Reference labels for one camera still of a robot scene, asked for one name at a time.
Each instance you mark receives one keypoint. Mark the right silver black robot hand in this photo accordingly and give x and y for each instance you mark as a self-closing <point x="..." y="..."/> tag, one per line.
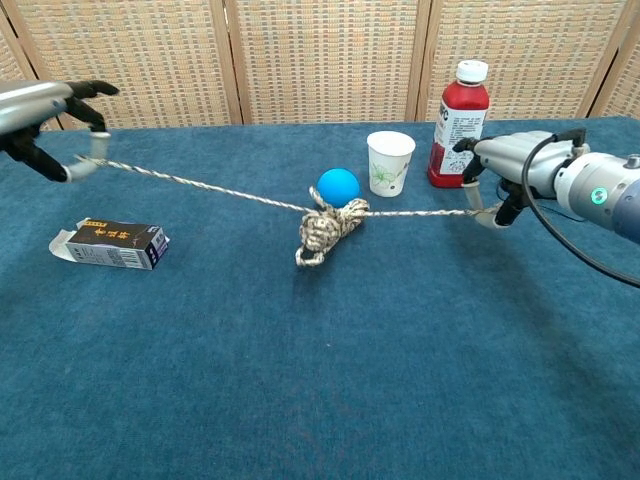
<point x="515" y="157"/>

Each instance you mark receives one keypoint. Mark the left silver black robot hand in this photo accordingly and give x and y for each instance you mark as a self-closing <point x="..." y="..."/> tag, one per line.
<point x="35" y="105"/>

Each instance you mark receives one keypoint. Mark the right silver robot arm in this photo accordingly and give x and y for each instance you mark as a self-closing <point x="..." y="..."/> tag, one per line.
<point x="605" y="190"/>

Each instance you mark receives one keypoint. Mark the woven bamboo screen panel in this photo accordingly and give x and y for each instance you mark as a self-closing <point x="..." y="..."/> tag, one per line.
<point x="625" y="80"/>
<point x="325" y="60"/>
<point x="12" y="55"/>
<point x="140" y="60"/>
<point x="540" y="55"/>

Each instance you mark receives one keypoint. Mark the red juice bottle white cap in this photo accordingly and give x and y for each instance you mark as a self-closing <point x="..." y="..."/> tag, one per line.
<point x="460" y="105"/>

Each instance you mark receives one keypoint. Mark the white paper cup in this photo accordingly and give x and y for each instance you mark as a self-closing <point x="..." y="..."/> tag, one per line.
<point x="390" y="165"/>

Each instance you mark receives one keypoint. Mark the black carton box gold print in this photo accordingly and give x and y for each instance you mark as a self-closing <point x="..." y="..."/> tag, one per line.
<point x="115" y="247"/>

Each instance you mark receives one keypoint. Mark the blue ball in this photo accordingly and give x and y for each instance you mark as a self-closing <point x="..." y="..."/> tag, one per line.
<point x="340" y="185"/>

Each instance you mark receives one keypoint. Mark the blue felt table mat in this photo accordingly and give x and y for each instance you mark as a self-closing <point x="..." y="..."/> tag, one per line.
<point x="300" y="360"/>

